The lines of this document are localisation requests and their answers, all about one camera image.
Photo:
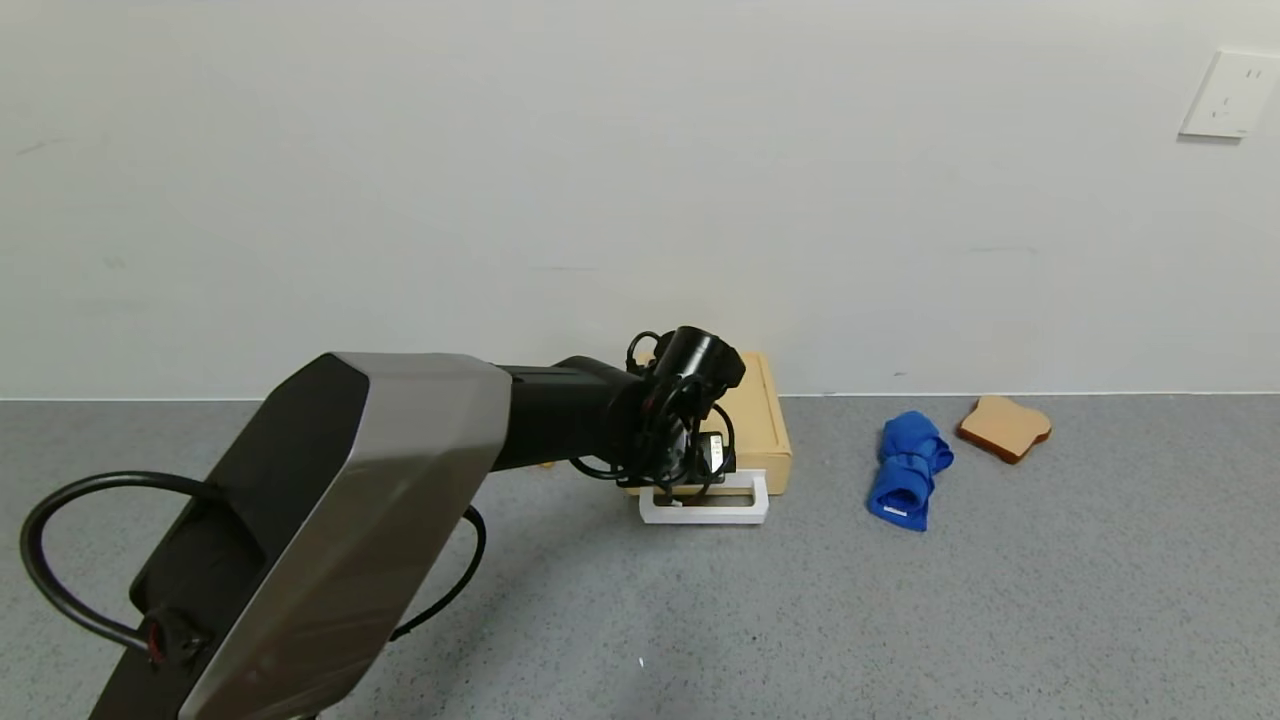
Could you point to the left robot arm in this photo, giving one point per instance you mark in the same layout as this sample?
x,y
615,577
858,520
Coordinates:
x,y
380,480

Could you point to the brown toast slice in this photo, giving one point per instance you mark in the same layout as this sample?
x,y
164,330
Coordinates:
x,y
1005,425

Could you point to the yellow drawer cabinet housing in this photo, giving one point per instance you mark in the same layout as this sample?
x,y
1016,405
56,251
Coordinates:
x,y
760,410

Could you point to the white wall socket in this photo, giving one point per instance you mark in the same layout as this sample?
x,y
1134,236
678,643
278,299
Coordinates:
x,y
1228,95

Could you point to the blue rolled cloth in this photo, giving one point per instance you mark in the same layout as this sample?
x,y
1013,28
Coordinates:
x,y
905,475

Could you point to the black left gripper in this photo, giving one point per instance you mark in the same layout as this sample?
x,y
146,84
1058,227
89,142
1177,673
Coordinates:
x,y
713,453

